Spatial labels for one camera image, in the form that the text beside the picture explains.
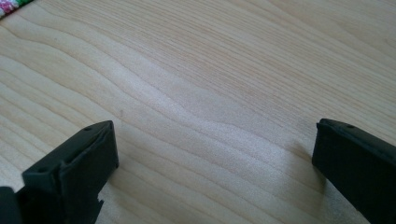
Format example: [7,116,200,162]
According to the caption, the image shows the colourful patterned cloth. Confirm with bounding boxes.
[0,0,35,19]

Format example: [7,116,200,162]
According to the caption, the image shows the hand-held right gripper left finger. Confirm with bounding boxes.
[14,119,120,224]

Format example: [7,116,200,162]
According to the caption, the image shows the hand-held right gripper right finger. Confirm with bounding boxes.
[311,118,396,224]

